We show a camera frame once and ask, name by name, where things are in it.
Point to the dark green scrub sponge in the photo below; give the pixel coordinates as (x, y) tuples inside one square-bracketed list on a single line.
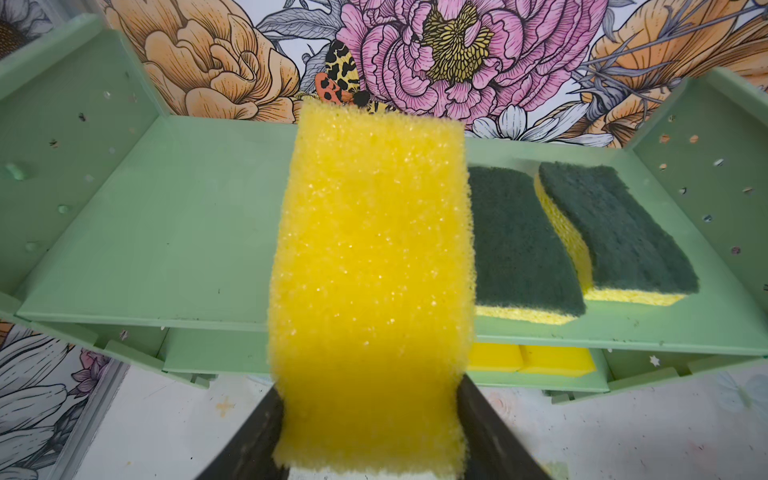
[(619, 252)]

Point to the large yellow sponge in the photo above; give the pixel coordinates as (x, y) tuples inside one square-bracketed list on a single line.
[(372, 294)]

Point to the small yellow sponge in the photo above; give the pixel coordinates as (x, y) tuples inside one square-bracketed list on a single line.
[(491, 357)]

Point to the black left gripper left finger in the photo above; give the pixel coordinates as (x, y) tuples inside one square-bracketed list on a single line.
[(249, 454)]

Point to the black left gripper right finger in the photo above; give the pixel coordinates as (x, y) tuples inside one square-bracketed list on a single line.
[(493, 451)]

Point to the green metal shelf unit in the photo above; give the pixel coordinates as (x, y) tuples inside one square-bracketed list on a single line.
[(150, 237)]

